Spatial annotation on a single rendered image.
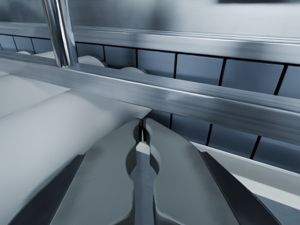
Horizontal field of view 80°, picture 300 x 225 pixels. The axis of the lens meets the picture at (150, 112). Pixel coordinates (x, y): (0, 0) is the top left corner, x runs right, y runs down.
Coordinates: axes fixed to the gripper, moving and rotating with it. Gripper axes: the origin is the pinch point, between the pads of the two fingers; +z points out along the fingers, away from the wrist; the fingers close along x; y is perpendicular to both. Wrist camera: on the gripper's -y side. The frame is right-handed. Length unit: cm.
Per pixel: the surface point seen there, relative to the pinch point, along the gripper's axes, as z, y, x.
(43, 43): 13.2, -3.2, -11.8
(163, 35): 5.6, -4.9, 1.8
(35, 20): 21.5, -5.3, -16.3
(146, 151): 2.1, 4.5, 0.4
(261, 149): 0.7, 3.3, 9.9
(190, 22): 9.3, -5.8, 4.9
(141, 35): 6.6, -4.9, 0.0
